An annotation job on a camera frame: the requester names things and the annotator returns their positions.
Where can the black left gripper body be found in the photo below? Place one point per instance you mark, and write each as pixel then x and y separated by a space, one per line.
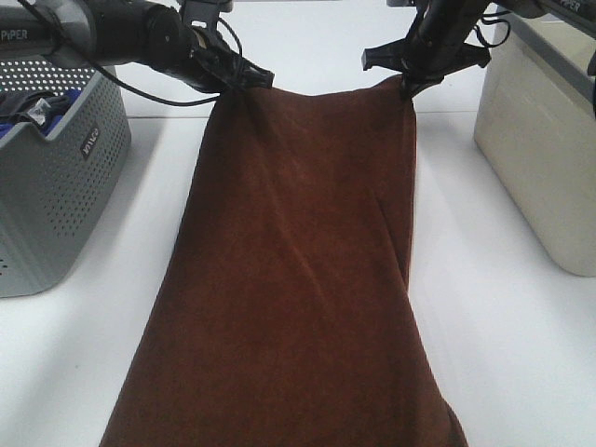
pixel 213 66

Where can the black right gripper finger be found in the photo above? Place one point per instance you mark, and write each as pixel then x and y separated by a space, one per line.
pixel 408 87

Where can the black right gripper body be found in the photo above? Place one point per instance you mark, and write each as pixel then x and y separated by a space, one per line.
pixel 435 45

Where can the brown towel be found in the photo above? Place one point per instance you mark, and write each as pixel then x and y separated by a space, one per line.
pixel 284 317

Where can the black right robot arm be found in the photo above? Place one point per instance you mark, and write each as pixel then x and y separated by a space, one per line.
pixel 578 14

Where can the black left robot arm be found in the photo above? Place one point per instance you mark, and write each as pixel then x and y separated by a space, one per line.
pixel 181 42

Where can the beige bin with grey rim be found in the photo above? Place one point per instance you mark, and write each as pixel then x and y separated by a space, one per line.
pixel 536 127

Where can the blue and grey clothes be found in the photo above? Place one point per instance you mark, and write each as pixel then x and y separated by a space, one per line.
pixel 43 108

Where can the grey perforated laundry basket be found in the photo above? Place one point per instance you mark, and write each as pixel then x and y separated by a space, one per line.
pixel 55 184

